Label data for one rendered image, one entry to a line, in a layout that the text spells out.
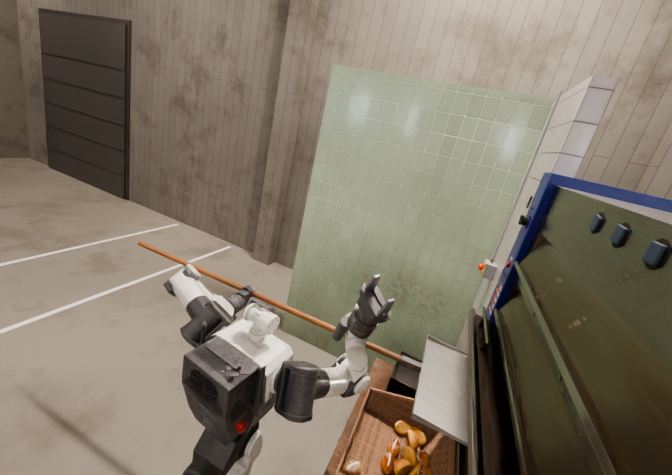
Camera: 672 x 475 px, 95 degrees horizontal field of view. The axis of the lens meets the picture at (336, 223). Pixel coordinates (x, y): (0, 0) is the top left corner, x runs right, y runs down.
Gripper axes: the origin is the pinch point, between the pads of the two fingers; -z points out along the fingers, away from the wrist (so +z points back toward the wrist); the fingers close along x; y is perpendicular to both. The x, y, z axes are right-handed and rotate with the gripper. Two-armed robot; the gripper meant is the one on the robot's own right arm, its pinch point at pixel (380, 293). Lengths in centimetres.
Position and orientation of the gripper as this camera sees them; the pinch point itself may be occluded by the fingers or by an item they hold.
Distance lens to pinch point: 90.0
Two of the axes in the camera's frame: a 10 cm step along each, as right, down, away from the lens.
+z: -2.7, 7.2, 6.4
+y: 8.8, -0.8, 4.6
